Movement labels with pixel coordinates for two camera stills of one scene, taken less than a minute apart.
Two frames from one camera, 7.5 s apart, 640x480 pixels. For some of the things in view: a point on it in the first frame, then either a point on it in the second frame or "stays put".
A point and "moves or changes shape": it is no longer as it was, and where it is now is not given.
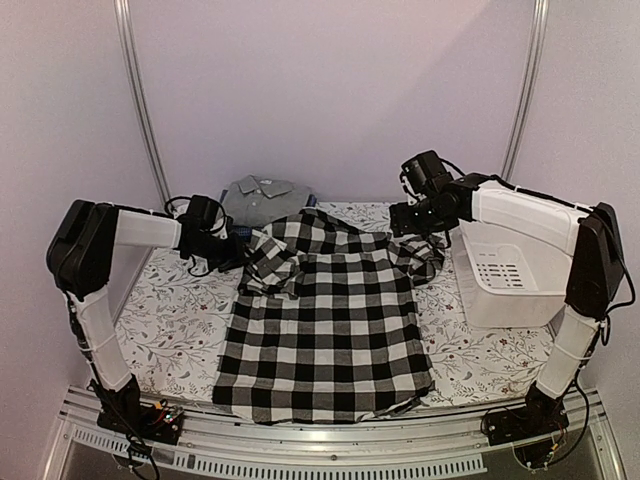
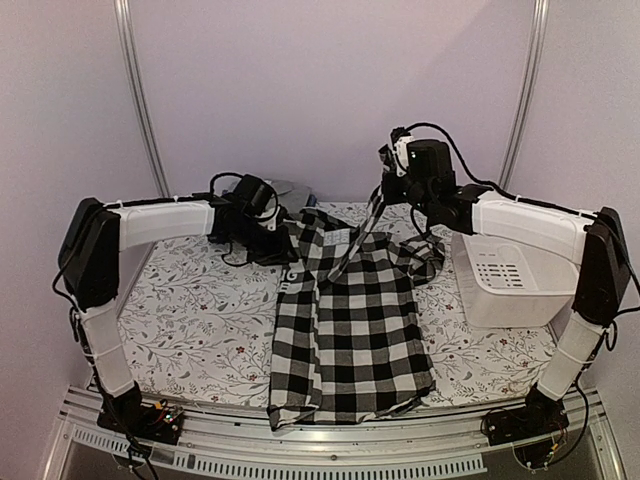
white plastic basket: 509,278 stays put
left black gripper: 236,255 → 278,254
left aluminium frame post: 136,97 stays put
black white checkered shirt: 325,327 moves or changes shape
